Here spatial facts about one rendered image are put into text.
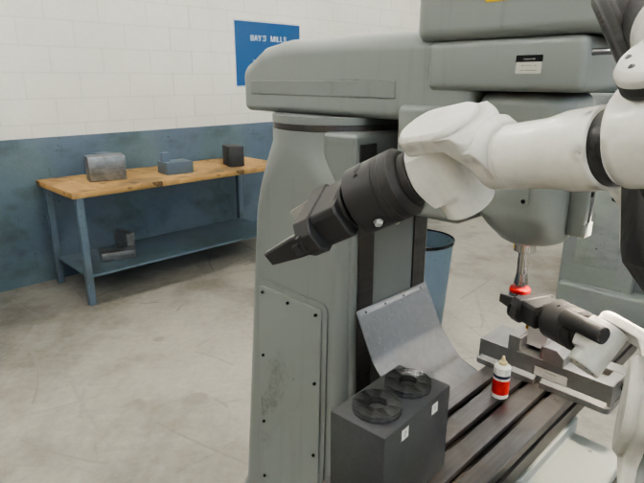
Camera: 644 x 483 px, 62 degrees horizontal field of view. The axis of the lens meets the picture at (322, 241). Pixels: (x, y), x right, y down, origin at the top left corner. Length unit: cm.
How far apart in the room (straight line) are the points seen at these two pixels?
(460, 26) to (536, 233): 45
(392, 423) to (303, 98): 91
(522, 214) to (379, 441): 54
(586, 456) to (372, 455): 68
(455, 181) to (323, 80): 89
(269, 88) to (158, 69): 376
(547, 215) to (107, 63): 441
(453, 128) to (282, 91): 106
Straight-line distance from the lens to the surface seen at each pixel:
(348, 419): 98
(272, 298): 162
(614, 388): 147
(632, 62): 48
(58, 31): 501
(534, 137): 52
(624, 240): 69
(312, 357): 155
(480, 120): 57
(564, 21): 110
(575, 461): 149
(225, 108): 572
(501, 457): 125
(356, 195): 65
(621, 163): 48
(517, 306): 126
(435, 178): 62
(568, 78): 110
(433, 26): 123
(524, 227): 119
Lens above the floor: 165
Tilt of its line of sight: 17 degrees down
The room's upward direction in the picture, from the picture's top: straight up
